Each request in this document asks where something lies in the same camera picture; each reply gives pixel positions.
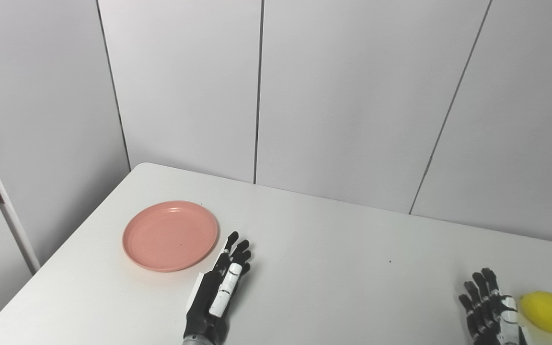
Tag yellow lemon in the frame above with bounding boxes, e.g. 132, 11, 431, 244
518, 291, 552, 335

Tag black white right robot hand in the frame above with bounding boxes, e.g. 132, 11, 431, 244
459, 267, 528, 345

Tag white wall frame post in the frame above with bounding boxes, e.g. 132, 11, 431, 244
0, 113, 41, 275

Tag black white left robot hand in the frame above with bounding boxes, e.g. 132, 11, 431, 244
184, 231, 253, 343

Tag pink round plate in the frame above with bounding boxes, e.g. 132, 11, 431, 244
122, 201, 219, 273

